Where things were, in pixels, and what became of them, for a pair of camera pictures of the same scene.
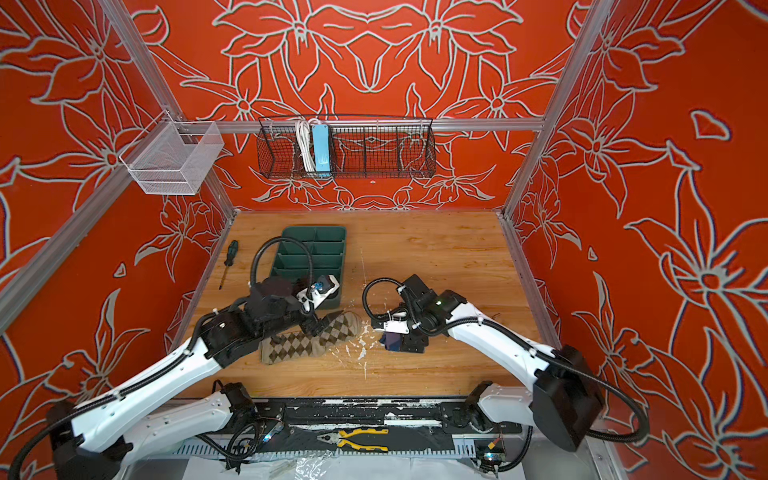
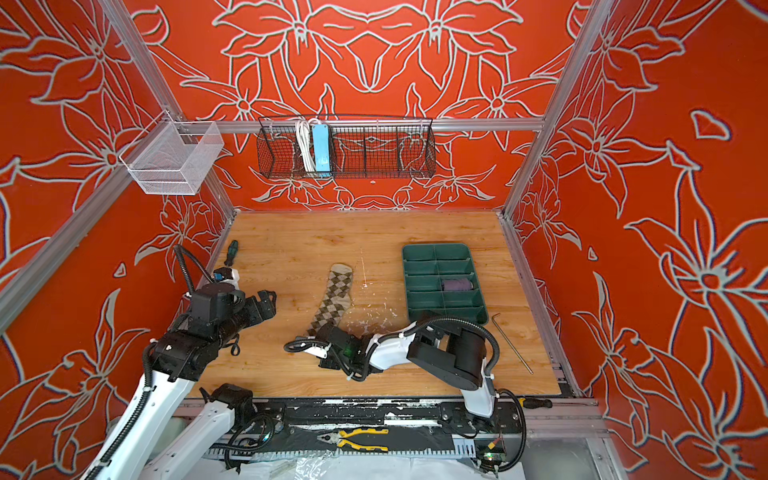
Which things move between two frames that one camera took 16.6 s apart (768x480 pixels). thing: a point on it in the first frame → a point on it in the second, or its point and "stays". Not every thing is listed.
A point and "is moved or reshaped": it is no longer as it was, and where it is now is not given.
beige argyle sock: [284, 346] → [337, 297]
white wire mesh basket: [173, 157] stays
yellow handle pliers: [339, 438] stays
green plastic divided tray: [327, 245] → [441, 281]
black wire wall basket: [360, 147] stays
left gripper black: [314, 322] → [259, 313]
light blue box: [321, 149] stays
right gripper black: [412, 344] → [325, 365]
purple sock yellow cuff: [392, 341] is moved or reshaped
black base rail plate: [366, 416] stays
